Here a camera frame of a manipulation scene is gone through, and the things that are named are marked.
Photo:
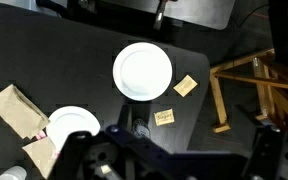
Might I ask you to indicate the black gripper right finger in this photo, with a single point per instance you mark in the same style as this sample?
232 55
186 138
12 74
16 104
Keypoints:
249 119

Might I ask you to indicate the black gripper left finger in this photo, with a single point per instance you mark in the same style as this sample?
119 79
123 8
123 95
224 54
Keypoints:
125 117

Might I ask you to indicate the black speckled mug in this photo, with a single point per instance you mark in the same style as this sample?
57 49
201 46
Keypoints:
140 126

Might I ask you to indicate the wooden easel stand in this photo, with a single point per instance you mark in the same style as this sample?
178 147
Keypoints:
219 100

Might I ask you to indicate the brown sugar packet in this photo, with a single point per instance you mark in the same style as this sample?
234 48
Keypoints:
164 117

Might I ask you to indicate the white round plate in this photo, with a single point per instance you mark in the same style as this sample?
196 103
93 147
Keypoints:
142 71
70 121

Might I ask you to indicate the yellow sticky note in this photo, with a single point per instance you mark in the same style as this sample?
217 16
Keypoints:
185 85

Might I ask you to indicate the folded brown paper napkin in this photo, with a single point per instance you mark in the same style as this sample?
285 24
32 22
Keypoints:
15 111

